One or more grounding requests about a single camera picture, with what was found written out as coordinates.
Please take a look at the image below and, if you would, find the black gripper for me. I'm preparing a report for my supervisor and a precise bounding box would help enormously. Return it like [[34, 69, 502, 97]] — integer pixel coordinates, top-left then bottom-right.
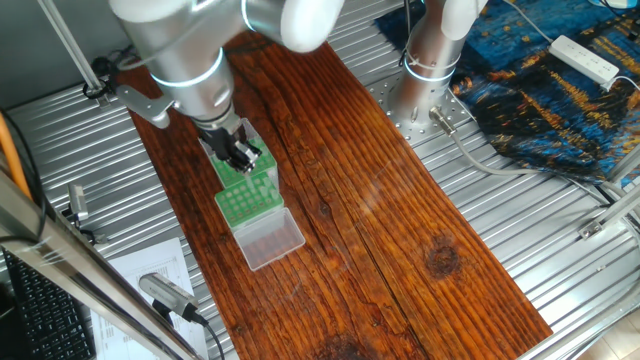
[[199, 124, 263, 175]]

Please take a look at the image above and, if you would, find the clear box with green rack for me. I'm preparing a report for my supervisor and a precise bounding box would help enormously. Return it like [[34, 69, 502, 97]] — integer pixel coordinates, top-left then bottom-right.
[[214, 171, 307, 272], [198, 117, 279, 190]]

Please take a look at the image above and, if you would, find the printed white paper sheet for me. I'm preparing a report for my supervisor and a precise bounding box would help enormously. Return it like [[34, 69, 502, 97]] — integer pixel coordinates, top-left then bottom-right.
[[91, 237, 210, 360]]

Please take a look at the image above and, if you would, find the brown wooden board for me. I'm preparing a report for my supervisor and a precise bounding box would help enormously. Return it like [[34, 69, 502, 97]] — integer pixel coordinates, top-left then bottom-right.
[[110, 14, 554, 360]]

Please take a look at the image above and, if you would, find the orange tube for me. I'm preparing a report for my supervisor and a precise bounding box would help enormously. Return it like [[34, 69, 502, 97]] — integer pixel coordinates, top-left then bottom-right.
[[0, 112, 32, 201]]

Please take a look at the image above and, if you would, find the black keyboard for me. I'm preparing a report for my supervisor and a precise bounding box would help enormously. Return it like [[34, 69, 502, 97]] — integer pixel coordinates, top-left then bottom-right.
[[0, 249, 97, 360]]

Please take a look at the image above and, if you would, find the blue starry painted cloth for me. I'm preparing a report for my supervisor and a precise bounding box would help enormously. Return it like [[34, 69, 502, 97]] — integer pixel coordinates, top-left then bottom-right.
[[374, 0, 640, 187]]

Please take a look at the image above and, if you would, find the white power strip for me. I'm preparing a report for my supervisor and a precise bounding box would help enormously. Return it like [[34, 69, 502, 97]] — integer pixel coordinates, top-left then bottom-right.
[[548, 34, 621, 92]]

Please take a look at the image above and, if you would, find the aluminium profile bar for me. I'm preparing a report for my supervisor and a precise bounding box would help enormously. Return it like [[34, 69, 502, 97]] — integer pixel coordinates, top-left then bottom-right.
[[604, 144, 640, 185]]

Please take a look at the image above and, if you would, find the pale blue plastic object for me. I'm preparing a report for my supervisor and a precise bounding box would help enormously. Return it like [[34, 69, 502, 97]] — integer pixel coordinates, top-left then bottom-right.
[[588, 0, 640, 10]]

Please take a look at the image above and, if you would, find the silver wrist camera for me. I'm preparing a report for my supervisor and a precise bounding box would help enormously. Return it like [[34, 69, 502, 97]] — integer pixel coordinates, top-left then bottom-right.
[[115, 84, 176, 130]]

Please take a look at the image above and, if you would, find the silver camera with black cable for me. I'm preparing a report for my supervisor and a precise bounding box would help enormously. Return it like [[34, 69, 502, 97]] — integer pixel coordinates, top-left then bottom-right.
[[138, 272, 201, 324]]

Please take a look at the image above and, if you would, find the black cable ring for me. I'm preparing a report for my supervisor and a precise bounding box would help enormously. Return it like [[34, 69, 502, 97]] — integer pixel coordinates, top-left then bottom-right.
[[82, 78, 117, 101]]

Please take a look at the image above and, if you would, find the silver camera on stand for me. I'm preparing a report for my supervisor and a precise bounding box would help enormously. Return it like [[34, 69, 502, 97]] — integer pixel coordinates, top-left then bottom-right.
[[67, 183, 91, 224]]

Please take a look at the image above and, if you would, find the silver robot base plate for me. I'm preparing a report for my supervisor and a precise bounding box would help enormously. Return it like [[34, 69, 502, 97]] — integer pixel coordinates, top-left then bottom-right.
[[367, 69, 479, 147]]

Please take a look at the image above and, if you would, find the aluminium frame beam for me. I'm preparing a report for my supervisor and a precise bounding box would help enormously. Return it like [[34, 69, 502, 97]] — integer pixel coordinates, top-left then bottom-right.
[[0, 167, 204, 360]]

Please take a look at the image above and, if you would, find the aluminium post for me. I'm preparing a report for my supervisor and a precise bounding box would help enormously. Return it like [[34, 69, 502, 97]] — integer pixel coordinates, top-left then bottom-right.
[[37, 0, 114, 109]]

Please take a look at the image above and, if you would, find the grey robot cable with connector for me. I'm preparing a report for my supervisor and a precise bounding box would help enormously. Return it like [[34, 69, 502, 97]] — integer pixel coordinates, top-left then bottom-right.
[[428, 106, 640, 226]]

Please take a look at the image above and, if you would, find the thin white cable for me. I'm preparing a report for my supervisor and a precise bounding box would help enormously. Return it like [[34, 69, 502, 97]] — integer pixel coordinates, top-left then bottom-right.
[[502, 0, 554, 45]]

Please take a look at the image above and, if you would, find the aluminium profile with bracket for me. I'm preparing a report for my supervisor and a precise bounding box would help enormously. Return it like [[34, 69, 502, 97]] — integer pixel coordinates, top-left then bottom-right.
[[577, 185, 640, 241]]

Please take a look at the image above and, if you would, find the white power strip cable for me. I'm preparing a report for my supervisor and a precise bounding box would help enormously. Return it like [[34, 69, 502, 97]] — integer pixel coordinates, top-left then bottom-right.
[[607, 74, 640, 94]]

